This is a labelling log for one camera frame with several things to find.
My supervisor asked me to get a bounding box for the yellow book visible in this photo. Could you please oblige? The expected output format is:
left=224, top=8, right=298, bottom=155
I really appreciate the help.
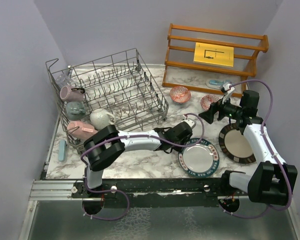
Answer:
left=193, top=42, right=234, bottom=67

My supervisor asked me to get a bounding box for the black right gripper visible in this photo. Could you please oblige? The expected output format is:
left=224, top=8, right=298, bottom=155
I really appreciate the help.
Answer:
left=199, top=93, right=244, bottom=124

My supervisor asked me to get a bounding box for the grey-green ceramic mug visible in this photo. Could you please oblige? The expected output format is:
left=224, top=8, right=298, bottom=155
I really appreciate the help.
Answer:
left=65, top=101, right=86, bottom=121

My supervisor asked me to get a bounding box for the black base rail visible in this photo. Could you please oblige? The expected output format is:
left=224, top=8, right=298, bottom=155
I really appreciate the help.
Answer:
left=71, top=177, right=247, bottom=208

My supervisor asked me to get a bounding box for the white speckled mug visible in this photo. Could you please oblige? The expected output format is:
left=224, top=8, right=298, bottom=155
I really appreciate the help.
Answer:
left=89, top=108, right=117, bottom=131

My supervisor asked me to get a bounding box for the clear octagonal glass tumbler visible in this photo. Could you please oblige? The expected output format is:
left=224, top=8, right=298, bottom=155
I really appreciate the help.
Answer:
left=55, top=73, right=74, bottom=88

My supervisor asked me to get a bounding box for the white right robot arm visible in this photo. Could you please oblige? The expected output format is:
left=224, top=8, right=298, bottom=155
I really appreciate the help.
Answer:
left=199, top=90, right=298, bottom=207

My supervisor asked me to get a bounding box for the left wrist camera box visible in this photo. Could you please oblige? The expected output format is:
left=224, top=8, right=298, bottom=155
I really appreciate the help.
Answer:
left=183, top=119, right=197, bottom=129

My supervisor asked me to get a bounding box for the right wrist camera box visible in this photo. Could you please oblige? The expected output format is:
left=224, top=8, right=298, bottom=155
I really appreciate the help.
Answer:
left=220, top=83, right=235, bottom=104

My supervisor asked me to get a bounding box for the pink mug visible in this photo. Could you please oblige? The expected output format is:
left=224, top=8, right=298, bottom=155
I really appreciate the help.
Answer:
left=66, top=121, right=98, bottom=140

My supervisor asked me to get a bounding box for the red patterned bowl far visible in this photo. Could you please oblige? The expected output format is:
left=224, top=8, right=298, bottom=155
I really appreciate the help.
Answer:
left=200, top=94, right=220, bottom=111

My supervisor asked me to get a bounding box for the green rimmed white plate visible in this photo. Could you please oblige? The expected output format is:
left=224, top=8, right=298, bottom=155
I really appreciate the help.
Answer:
left=178, top=139, right=220, bottom=178

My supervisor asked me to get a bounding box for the dark rimmed beige plate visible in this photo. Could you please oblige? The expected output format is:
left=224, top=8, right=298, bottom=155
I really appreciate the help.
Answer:
left=218, top=123, right=256, bottom=165

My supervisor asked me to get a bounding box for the red patterned bowl near mug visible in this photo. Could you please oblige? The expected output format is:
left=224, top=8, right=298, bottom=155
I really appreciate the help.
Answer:
left=169, top=85, right=192, bottom=104

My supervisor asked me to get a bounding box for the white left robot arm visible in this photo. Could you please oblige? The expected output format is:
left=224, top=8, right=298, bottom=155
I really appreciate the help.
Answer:
left=83, top=119, right=196, bottom=198

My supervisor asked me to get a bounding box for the purple glass mug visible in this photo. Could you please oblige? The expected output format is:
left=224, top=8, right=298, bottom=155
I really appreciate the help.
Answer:
left=59, top=85, right=86, bottom=102

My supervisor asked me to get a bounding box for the grey wire dish rack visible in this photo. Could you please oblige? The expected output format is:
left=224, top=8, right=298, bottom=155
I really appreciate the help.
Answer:
left=45, top=48, right=169, bottom=153

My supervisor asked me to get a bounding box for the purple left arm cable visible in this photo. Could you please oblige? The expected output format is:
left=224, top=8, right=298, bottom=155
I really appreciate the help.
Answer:
left=79, top=113, right=206, bottom=221

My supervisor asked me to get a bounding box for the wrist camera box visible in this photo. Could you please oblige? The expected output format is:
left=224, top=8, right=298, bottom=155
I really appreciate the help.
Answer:
left=220, top=83, right=235, bottom=104
left=183, top=119, right=197, bottom=129

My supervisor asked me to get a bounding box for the wooden shelf rack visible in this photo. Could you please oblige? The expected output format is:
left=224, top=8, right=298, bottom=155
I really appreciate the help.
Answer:
left=162, top=23, right=269, bottom=88

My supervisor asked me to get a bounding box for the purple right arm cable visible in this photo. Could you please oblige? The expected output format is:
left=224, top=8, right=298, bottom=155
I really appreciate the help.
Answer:
left=218, top=79, right=293, bottom=220

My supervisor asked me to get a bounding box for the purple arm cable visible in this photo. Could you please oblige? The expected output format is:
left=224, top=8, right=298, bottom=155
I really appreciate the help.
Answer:
left=79, top=113, right=206, bottom=221
left=218, top=79, right=293, bottom=220

